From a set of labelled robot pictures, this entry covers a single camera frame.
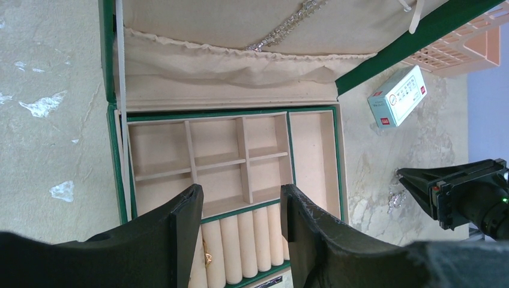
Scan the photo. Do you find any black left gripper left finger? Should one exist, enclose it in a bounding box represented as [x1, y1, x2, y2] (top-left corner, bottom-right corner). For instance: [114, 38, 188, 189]
[1, 184, 203, 287]

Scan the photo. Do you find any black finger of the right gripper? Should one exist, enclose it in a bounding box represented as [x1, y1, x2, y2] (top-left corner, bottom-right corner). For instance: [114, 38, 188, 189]
[397, 158, 507, 219]

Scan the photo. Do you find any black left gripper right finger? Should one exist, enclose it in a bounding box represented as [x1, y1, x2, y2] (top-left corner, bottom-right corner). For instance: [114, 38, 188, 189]
[280, 184, 508, 287]

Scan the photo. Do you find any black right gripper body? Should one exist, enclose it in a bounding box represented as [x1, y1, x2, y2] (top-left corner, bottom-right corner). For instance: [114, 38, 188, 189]
[431, 161, 508, 241]

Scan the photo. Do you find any gold ring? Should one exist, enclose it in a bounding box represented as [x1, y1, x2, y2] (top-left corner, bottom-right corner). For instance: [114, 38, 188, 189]
[202, 238, 214, 267]

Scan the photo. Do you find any green jewelry box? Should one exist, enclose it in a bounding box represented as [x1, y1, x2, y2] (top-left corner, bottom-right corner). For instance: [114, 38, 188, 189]
[98, 1, 503, 287]

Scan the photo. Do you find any silver necklace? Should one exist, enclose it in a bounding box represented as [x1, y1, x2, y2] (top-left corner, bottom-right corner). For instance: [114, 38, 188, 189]
[244, 0, 331, 52]
[386, 169, 408, 215]

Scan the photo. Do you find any small white green box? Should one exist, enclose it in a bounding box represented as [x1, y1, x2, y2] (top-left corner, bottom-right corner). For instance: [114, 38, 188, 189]
[367, 65, 428, 129]

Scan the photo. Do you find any orange plastic organizer rack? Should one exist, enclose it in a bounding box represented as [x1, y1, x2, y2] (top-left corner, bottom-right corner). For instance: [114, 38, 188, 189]
[402, 1, 508, 77]

